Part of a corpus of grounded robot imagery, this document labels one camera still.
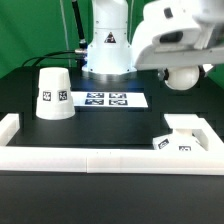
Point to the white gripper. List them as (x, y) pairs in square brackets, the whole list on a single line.
[(149, 53)]

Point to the white lamp bulb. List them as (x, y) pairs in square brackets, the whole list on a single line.
[(182, 78)]

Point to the white lamp base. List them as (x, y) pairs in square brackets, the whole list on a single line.
[(181, 138)]

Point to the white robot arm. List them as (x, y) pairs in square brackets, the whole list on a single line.
[(175, 37)]

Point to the white lamp shade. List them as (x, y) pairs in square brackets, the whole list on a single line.
[(54, 101)]

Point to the white fiducial marker sheet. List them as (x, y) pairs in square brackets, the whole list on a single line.
[(109, 99)]

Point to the white U-shaped border frame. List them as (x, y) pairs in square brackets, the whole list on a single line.
[(209, 161)]

